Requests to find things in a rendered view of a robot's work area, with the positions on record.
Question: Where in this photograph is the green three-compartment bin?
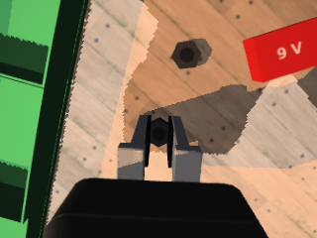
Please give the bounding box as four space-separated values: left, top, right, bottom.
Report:
0 0 89 238

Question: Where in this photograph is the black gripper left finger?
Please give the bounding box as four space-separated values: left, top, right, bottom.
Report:
117 115 152 180

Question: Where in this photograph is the red 9 v battery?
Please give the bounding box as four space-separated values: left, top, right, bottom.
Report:
243 17 317 82

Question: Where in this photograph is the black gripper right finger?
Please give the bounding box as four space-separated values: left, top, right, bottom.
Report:
166 116 203 182

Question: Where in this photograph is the black hex nut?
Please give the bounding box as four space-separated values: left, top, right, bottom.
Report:
171 41 202 69
151 117 168 147

